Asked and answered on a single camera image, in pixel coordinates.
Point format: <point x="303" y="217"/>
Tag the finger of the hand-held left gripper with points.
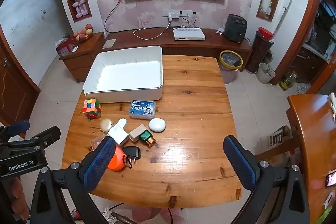
<point x="48" y="134"/>
<point x="18" y="127"/>

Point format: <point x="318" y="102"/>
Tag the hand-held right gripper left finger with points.
<point x="101" y="161"/>

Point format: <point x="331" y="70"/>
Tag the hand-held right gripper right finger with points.
<point x="240" y="163"/>

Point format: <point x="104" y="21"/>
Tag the orange tape measure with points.
<point x="116" y="162"/>

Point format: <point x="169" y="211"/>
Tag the clear plastic box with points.
<point x="95" y="144"/>

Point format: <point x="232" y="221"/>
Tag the black charger plug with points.
<point x="131" y="151"/>

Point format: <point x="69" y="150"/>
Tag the white power bank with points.
<point x="118" y="134"/>

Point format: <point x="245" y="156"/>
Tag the round beige compact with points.
<point x="106" y="125"/>

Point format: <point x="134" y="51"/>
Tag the beige box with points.
<point x="136" y="132"/>

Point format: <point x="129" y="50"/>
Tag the green bottle with gold cap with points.
<point x="145" y="136"/>

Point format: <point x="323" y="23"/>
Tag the colourful puzzle cube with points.
<point x="92" y="108"/>

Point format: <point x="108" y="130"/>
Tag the blue label plastic box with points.
<point x="143" y="109"/>

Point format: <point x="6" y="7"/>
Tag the white oval case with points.
<point x="157" y="125"/>

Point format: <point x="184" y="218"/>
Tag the white plastic tray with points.
<point x="126" y="74"/>

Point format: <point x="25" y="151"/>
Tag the person's left hand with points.
<point x="19" y="196"/>

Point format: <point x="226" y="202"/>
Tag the wooden door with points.
<point x="15" y="87"/>

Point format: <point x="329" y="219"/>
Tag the printed cardboard box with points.
<point x="275" y="138"/>

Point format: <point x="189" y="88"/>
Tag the red printed box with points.
<point x="65" y="47"/>

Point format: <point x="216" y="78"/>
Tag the smartphone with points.
<point x="331" y="178"/>

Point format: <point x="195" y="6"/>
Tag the white bucket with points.
<point x="265" y="74"/>

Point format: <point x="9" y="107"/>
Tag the yellow rim trash bin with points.
<point x="230" y="69"/>

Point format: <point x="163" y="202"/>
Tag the cooking oil bottle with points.
<point x="287" y="81"/>

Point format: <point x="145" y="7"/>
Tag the bowl of peaches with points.
<point x="83" y="33"/>

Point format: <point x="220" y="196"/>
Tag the grey flat pad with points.
<point x="109" y="43"/>

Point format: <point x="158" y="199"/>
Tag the dark wicker bin red lid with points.
<point x="258" y="50"/>

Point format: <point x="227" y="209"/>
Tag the long wooden television cabinet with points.
<point x="199" y="47"/>

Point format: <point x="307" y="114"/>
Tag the pink dumbbell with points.
<point x="76" y="9"/>
<point x="84" y="7"/>

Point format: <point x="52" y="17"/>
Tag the small white figurine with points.
<point x="220" y="30"/>

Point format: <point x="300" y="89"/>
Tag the dark green air fryer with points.
<point x="236" y="28"/>

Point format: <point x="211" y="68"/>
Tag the white set-top box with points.
<point x="189" y="34"/>

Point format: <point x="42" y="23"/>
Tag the kitchen cabinet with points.
<point x="324" y="29"/>

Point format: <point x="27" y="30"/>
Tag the sheathed sword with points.
<point x="284" y="10"/>

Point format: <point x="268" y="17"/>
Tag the white wall charger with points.
<point x="170" y="16"/>

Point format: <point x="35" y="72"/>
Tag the white wall outlet strip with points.
<point x="181" y="13"/>

